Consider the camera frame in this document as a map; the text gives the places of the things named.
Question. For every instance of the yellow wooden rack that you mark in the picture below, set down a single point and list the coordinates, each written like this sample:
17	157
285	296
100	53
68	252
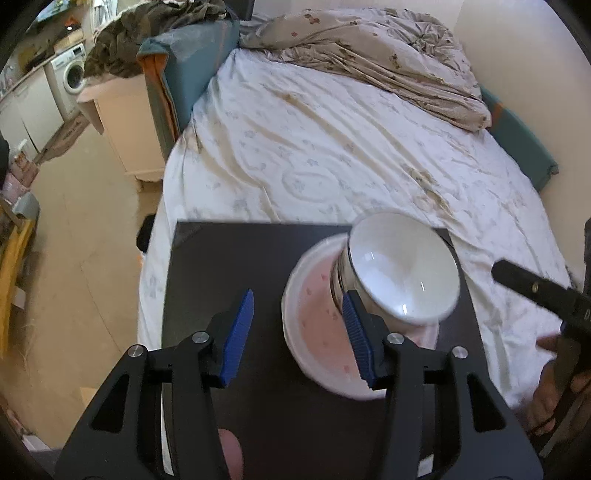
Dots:
14	258

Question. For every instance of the white fish-print bowl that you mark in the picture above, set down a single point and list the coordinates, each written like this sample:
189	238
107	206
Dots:
406	272
342	277
333	281

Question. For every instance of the black square board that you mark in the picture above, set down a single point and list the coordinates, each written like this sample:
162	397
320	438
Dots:
258	258

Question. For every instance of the person's right hand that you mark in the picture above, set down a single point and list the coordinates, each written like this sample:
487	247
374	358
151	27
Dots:
542	397

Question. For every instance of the light wooden nightstand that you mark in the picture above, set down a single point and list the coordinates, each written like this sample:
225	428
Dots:
124	124

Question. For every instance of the dark blue hanging cloth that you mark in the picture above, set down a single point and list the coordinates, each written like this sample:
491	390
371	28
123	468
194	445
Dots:
247	9

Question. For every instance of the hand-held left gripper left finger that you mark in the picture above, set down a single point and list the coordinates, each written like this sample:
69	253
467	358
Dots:
238	337

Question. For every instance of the white washing machine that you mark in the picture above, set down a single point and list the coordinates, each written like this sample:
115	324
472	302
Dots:
69	74

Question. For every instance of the camouflage garment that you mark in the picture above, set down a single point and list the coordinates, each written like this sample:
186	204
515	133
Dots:
124	41

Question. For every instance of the white kitchen counter cabinet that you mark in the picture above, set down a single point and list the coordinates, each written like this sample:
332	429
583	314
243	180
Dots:
32	110

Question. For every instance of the crumpled beige printed blanket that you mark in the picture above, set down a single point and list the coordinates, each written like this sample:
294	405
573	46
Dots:
369	50

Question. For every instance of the patterned floor mat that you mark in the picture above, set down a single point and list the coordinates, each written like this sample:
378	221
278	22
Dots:
64	136

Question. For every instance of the pink patterned boxes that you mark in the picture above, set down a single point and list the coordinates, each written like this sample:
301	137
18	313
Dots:
18	180

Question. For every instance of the teal padded bed guard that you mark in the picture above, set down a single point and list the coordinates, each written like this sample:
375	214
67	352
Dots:
184	69
517	138

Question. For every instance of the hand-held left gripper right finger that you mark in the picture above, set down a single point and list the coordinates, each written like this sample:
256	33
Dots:
360	341

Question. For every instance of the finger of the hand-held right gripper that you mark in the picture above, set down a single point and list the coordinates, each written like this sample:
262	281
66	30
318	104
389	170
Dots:
526	284

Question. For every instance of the large pink strawberry plate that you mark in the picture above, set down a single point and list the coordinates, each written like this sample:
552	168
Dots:
295	355

